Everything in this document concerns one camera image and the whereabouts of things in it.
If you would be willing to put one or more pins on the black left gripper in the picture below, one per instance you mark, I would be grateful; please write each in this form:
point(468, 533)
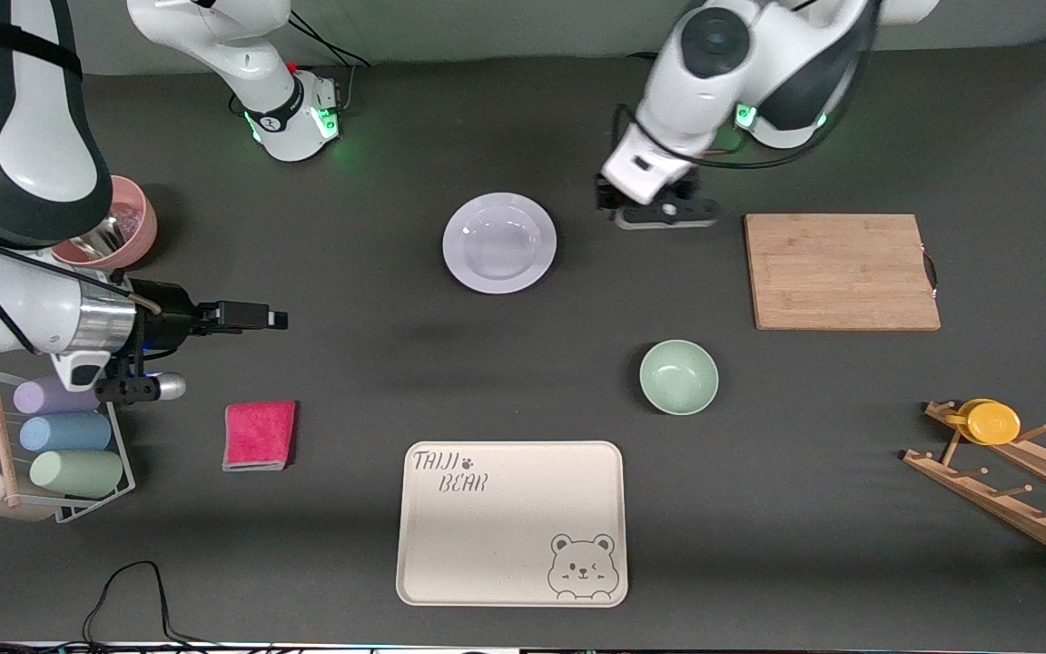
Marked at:
point(606, 196)

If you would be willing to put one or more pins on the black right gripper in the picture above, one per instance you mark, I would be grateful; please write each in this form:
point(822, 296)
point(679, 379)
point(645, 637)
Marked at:
point(169, 316)

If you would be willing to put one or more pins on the white round plate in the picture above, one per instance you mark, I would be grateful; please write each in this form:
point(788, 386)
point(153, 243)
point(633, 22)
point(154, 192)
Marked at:
point(499, 242)

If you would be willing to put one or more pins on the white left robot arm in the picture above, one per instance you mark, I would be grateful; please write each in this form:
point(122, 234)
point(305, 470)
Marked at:
point(695, 100)

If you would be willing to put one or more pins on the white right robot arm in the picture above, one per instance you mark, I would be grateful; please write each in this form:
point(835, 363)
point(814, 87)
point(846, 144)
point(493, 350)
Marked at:
point(33, 118)

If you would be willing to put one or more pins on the pink folded cloth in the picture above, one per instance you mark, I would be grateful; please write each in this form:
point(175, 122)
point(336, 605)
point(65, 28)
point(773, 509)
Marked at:
point(259, 435)

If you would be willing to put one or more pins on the pink bowl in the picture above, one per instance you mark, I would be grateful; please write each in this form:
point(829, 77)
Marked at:
point(140, 232)

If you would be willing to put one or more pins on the metal scoop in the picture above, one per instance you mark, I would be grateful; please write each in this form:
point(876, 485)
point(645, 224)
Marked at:
point(101, 238)

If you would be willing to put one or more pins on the light green bowl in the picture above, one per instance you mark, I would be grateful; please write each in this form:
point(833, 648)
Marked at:
point(678, 377)

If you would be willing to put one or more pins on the blue cup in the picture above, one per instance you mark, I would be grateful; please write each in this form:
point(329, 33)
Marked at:
point(67, 432)

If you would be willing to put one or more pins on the purple cup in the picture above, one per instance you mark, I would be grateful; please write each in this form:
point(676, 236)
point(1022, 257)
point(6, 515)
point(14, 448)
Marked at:
point(46, 398)

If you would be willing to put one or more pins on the pale green cup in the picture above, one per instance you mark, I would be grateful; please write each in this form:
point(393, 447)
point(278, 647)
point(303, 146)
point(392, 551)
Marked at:
point(78, 473)

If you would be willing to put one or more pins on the bamboo cutting board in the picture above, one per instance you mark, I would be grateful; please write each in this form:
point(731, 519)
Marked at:
point(841, 272)

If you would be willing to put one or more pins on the cream bear print tray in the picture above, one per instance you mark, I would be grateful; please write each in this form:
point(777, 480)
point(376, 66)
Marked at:
point(505, 536)

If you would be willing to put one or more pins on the yellow cup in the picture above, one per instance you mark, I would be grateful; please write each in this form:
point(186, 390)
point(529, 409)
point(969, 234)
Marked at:
point(992, 423)

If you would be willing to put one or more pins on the wooden peg cup rack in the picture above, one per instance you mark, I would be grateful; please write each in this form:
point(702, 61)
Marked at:
point(1013, 509)

